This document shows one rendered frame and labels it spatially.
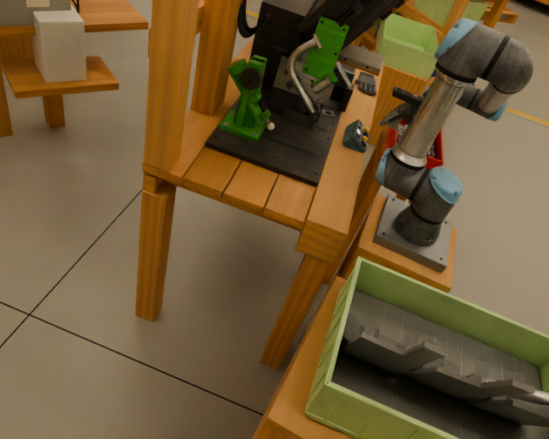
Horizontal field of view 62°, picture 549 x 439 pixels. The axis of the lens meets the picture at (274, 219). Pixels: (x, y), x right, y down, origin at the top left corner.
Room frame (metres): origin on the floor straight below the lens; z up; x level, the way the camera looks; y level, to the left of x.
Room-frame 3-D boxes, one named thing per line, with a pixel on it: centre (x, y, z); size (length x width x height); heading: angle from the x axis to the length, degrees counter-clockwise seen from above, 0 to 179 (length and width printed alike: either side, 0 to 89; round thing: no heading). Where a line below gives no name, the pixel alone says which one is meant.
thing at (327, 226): (1.82, -0.20, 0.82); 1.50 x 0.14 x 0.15; 178
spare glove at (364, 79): (2.16, -0.21, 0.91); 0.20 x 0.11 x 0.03; 5
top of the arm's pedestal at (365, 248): (1.22, -0.46, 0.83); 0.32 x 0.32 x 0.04; 81
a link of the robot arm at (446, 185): (1.23, -0.46, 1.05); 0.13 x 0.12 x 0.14; 73
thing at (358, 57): (1.91, -0.02, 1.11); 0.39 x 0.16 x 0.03; 88
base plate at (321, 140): (1.84, 0.08, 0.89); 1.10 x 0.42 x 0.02; 178
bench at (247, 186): (1.84, 0.08, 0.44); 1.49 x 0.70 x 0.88; 178
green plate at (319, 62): (1.76, 0.02, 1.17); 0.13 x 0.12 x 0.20; 178
